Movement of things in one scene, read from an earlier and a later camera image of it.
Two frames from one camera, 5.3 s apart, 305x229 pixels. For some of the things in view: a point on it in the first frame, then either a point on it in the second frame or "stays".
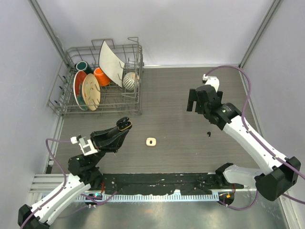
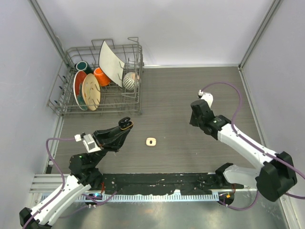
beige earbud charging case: x=151 y=141 stays
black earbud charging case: x=123 y=123 stays
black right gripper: x=193 y=97 → x=193 y=121
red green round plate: x=78 y=81 stays
